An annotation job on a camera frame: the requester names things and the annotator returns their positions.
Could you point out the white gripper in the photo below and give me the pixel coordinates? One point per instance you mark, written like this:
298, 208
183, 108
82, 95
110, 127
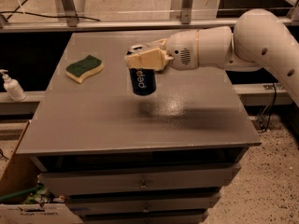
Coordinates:
181, 50

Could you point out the blue pepsi can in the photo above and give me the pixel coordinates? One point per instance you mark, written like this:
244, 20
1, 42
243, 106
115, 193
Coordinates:
143, 81

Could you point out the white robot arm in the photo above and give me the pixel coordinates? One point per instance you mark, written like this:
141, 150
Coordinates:
258, 40

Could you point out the green yellow sponge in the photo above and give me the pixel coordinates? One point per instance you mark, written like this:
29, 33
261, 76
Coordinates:
84, 68

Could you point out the grey drawer cabinet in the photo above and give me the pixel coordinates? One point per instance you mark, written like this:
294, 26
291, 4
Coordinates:
119, 158

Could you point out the white pump bottle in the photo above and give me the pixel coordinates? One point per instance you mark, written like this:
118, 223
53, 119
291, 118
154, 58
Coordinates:
12, 86

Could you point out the cardboard box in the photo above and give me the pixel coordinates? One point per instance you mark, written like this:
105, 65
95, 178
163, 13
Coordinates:
19, 179

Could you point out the metal frame rail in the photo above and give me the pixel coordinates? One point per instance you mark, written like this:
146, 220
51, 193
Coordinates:
110, 15

